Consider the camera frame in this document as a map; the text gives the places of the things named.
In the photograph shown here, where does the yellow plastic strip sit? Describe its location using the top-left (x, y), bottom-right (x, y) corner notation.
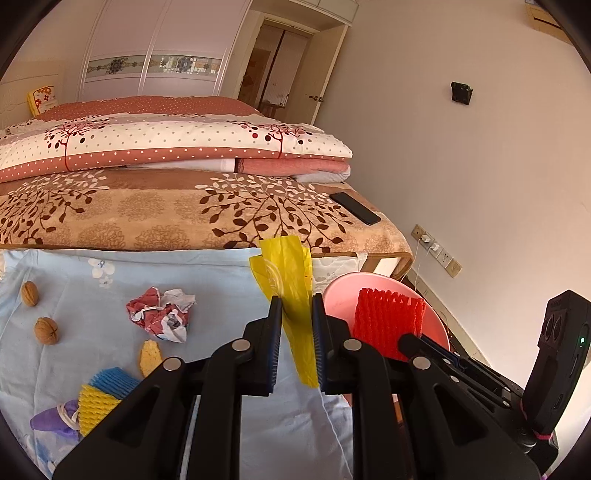
top-left (249, 236), bottom-right (318, 388)

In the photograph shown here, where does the red white paper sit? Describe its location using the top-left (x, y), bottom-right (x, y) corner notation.
top-left (125, 287), bottom-right (197, 344)

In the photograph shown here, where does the yellow orange peel piece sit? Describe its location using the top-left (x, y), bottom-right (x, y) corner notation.
top-left (138, 340), bottom-right (162, 378)

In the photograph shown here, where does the purple cloth with white tie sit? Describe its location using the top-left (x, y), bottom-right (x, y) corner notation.
top-left (30, 400), bottom-right (80, 439)

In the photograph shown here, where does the pink plastic trash bucket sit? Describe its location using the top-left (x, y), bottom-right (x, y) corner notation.
top-left (322, 272), bottom-right (450, 361)

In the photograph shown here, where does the white mattress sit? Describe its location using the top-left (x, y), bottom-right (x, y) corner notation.
top-left (311, 252), bottom-right (369, 294)

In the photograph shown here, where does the brown leaf pattern blanket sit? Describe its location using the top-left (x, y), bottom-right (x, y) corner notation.
top-left (1, 168), bottom-right (413, 272)

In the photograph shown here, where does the black smartphone on bed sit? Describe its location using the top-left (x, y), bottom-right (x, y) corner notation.
top-left (329, 192), bottom-right (381, 225)

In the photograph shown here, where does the folded pink blanket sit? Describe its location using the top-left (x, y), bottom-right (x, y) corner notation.
top-left (235, 158), bottom-right (351, 177)

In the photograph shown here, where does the light blue floral cloth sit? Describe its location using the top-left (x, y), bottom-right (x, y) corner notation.
top-left (1, 249), bottom-right (353, 479)

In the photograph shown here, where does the lower walnut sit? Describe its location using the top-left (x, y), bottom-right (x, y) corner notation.
top-left (34, 317), bottom-right (59, 345)

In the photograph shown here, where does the walnut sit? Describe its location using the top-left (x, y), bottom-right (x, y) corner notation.
top-left (34, 317), bottom-right (59, 345)
top-left (20, 281), bottom-right (39, 307)

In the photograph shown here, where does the upper walnut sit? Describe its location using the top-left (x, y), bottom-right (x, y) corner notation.
top-left (20, 281), bottom-right (39, 307)

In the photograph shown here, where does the folded dotted tree quilt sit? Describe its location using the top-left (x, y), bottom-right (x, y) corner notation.
top-left (1, 96), bottom-right (353, 182)

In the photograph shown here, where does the beige open door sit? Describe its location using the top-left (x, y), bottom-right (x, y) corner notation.
top-left (283, 25), bottom-right (349, 125)

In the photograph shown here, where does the white wardrobe with floral band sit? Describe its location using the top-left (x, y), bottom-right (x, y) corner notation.
top-left (79, 1), bottom-right (250, 101)

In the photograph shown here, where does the yellow floral pillow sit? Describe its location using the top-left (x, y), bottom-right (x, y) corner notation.
top-left (27, 85), bottom-right (58, 117)

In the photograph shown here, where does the beige headboard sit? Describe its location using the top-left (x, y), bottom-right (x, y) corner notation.
top-left (0, 61), bottom-right (64, 129)

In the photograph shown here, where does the wooden bed frame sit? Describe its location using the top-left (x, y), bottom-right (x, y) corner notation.
top-left (361, 254), bottom-right (414, 280)

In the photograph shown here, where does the white charger cable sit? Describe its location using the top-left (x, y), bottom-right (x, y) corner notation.
top-left (411, 235), bottom-right (442, 296)

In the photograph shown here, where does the wall power outlet strip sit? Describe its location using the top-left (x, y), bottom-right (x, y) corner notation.
top-left (411, 224), bottom-right (463, 278)

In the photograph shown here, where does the black wall mounted device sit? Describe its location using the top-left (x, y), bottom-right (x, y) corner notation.
top-left (451, 82), bottom-right (473, 106)

